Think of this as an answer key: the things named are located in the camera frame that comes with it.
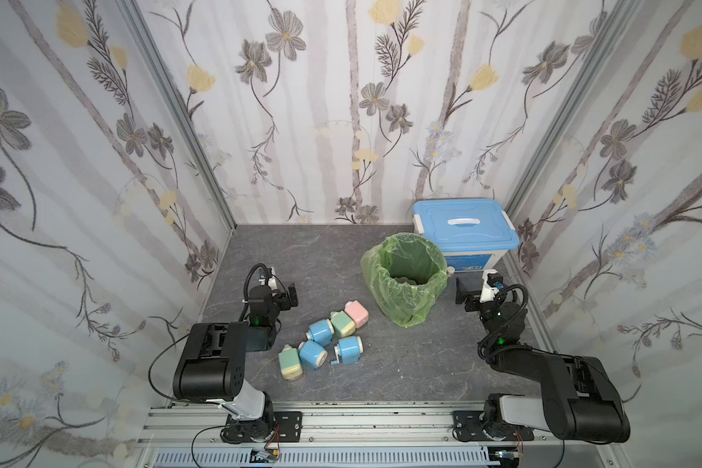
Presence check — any blue sharpener lower middle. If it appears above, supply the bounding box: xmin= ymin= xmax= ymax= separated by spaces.
xmin=298 ymin=340 xmax=328 ymax=370

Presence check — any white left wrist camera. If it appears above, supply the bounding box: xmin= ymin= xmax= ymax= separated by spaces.
xmin=266 ymin=267 xmax=285 ymax=294

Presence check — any blue sharpener with crank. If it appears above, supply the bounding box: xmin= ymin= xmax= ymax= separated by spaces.
xmin=331 ymin=335 xmax=364 ymax=365

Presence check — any green bagged trash bin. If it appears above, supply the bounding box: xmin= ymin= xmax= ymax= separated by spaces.
xmin=361 ymin=232 xmax=449 ymax=328

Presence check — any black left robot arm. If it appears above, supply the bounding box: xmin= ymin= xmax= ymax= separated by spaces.
xmin=172 ymin=263 xmax=298 ymax=445

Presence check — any blue sharpener upper middle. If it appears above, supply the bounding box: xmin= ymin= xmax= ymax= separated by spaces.
xmin=306 ymin=319 xmax=335 ymax=347

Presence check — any blue lidded storage box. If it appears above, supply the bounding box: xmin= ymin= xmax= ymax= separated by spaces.
xmin=413 ymin=198 xmax=521 ymax=272

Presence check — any green yellow sharpener leftmost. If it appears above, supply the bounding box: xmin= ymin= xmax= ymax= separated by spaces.
xmin=278 ymin=344 xmax=303 ymax=381

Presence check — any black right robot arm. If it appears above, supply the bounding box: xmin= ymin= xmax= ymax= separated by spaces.
xmin=456 ymin=270 xmax=631 ymax=445

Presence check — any green yellow pencil sharpener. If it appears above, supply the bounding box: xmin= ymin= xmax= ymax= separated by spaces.
xmin=330 ymin=311 xmax=357 ymax=339

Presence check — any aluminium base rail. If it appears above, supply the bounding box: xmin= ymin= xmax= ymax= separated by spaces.
xmin=129 ymin=401 xmax=631 ymax=467

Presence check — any pink pencil sharpener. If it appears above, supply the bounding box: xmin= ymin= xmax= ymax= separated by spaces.
xmin=344 ymin=300 xmax=370 ymax=330

